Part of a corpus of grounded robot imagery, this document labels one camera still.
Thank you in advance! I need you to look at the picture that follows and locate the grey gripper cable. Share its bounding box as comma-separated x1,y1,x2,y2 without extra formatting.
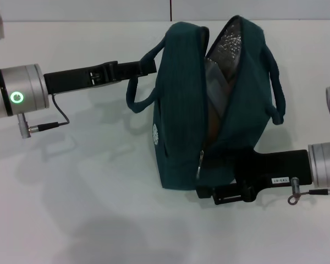
29,93,70,132
287,177,330,206

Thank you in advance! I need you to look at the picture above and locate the grey right gripper cable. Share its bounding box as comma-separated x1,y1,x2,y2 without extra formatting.
287,177,330,206

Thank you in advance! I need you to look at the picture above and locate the clear food container blue lid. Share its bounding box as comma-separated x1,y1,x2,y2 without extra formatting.
205,59,232,116

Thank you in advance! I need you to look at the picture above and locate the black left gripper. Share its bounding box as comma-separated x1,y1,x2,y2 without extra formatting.
43,60,157,95

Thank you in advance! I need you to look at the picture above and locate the grey left gripper cable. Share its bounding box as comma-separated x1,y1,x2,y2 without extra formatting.
29,93,70,132

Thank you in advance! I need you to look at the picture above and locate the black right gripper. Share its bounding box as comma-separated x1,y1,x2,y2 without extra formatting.
196,148,314,205

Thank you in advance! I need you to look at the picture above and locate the dark teal insulated lunch bag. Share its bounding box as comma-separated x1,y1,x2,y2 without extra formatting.
125,15,287,192

